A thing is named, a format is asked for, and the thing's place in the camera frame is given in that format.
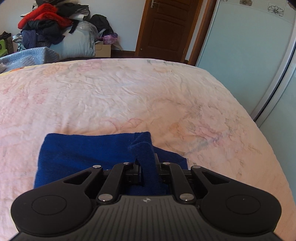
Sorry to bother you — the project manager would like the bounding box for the blue knit sweater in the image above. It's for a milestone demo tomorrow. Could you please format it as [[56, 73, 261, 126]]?
[[34, 132, 188, 196]]

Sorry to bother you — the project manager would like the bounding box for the pile of dark clothes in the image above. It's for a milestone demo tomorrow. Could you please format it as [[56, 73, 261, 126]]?
[[20, 1, 90, 49]]

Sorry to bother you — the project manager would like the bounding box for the pink floral bed sheet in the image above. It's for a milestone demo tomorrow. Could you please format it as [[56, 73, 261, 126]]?
[[1, 59, 295, 240]]

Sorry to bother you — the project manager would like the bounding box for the cardboard box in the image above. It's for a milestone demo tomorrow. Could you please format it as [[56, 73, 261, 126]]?
[[95, 43, 111, 58]]

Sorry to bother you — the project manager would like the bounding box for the purple plastic bag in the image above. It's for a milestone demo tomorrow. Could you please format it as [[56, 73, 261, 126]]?
[[102, 33, 118, 45]]

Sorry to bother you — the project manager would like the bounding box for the brown wooden door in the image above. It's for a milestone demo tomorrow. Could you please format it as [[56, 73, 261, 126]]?
[[134, 1, 218, 65]]

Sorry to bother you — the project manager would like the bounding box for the light blue knitted blanket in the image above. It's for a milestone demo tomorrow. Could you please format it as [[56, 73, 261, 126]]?
[[1, 47, 60, 73]]

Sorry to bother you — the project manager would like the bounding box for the light blue wardrobe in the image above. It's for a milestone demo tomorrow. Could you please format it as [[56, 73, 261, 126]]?
[[197, 1, 295, 189]]

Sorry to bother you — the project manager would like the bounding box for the red garment on pile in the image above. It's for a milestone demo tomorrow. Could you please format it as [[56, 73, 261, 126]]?
[[18, 4, 72, 29]]

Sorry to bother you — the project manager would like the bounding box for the black bag by wall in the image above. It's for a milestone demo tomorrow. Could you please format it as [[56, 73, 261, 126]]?
[[89, 14, 114, 36]]

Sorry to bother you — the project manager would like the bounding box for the silver door handle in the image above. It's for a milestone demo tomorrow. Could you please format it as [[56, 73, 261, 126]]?
[[151, 0, 159, 9]]

